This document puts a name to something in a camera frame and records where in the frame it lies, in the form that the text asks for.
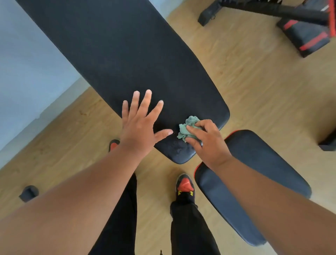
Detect person's left hand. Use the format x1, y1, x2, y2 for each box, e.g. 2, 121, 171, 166
119, 89, 174, 159

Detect person's right hand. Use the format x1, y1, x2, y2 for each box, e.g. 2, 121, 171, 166
185, 119, 233, 172

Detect green cleaning cloth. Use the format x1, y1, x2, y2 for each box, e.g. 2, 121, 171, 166
177, 115, 203, 144

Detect black weight bench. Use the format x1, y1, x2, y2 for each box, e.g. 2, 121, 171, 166
15, 0, 312, 247

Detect person's left forearm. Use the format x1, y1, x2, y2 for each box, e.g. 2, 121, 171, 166
0, 144, 144, 255

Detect person's right forearm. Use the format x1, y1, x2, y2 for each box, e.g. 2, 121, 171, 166
212, 157, 336, 255

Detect person's left red black shoe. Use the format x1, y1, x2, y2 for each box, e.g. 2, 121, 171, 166
108, 139, 121, 153

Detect person's red black shoe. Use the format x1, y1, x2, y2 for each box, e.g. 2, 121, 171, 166
175, 173, 196, 204
108, 139, 121, 153

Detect person's right red black shoe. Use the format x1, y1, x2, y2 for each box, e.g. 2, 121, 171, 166
175, 173, 196, 204

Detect person's black trousers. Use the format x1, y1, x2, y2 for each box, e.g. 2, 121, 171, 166
88, 173, 221, 255

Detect black bench foot block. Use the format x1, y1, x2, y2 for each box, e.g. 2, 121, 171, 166
318, 129, 336, 152

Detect black bench with headrest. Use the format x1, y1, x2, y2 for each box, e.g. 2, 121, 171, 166
197, 0, 336, 37

